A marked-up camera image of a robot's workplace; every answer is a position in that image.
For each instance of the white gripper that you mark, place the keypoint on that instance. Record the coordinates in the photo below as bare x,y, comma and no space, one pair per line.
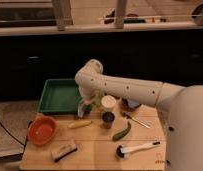
87,93

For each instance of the white cup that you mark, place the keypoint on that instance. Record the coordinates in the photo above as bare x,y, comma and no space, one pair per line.
108,103

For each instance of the green pear toy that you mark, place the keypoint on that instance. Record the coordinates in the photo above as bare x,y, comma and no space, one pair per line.
97,99

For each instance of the small grey towel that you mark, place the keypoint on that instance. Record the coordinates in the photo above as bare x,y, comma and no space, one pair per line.
84,109

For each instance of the orange plastic bowl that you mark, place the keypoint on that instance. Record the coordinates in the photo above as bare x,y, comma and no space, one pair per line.
41,130

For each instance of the white handled dish brush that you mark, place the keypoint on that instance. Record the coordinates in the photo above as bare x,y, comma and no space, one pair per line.
121,151

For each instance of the yellow banana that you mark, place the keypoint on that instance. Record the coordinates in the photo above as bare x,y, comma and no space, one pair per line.
79,124

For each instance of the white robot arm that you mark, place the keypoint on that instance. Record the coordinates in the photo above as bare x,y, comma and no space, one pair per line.
184,106

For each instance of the dark small cup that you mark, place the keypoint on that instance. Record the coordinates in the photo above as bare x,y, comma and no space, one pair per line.
108,119

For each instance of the wooden cutting board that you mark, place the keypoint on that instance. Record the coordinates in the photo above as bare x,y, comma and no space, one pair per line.
96,149

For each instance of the green plastic tray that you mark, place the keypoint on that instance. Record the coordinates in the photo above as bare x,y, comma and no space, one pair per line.
59,96

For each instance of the green cucumber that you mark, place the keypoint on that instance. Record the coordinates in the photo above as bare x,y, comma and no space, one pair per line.
121,134

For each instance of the metal knife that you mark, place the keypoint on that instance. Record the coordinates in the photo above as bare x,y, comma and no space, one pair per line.
135,120

